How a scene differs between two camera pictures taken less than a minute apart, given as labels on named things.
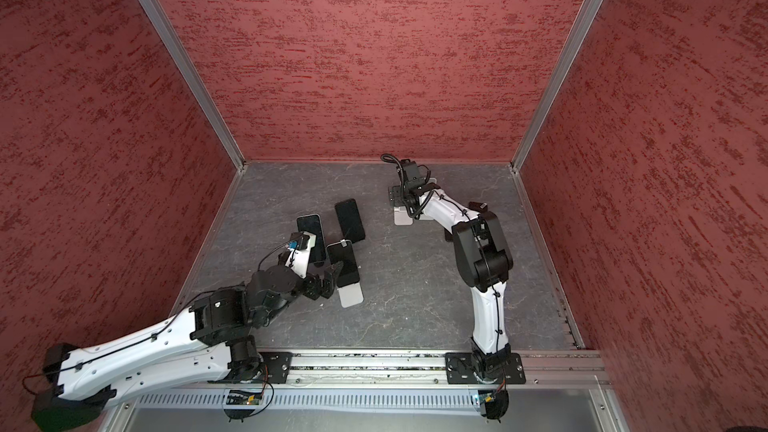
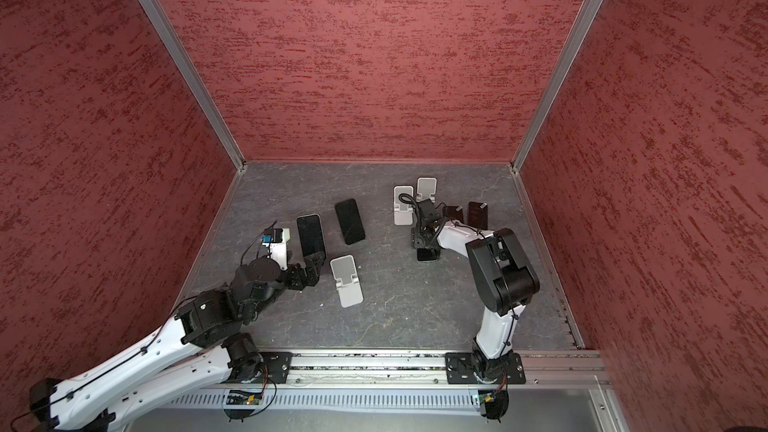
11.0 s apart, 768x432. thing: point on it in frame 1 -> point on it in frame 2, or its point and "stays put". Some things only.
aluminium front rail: x=542 y=367 stays put
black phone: x=312 y=223 stays put
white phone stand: x=401 y=217 stays put
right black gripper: x=396 y=193 -> x=416 y=239
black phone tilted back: x=350 y=220 stays put
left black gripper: x=314 y=290 -> x=312 y=273
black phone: x=343 y=251 -> x=426 y=254
